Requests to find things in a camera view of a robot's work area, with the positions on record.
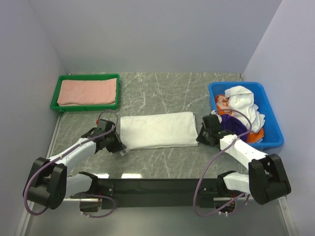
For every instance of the pink towel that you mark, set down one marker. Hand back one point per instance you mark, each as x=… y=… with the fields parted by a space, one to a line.
x=87 y=92

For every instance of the large white waffle towel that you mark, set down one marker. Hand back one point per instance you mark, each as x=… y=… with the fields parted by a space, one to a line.
x=158 y=131

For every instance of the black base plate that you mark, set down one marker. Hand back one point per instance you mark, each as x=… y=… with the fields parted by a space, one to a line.
x=127 y=192

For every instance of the aluminium frame rail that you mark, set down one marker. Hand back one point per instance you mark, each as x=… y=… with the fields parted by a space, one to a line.
x=272 y=219

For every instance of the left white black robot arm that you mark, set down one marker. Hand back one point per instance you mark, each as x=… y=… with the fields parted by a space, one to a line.
x=48 y=183

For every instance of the blue plastic bin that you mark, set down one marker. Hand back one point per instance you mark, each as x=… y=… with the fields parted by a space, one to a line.
x=273 y=137

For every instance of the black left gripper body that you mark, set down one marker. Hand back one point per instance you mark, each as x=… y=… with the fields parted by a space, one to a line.
x=113 y=142

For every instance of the purple towel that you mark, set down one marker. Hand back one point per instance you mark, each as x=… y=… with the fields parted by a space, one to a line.
x=232 y=124

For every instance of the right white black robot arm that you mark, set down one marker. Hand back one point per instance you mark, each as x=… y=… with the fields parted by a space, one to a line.
x=266 y=179

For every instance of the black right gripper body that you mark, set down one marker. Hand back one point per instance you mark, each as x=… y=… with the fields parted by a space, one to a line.
x=204 y=134

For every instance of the green plastic tray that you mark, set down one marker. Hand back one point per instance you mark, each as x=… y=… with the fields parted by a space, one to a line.
x=73 y=108

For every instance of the white crumpled towel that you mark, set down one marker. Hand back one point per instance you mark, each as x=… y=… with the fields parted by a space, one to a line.
x=242 y=99

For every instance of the orange towel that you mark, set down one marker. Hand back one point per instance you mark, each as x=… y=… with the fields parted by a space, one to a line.
x=222 y=103

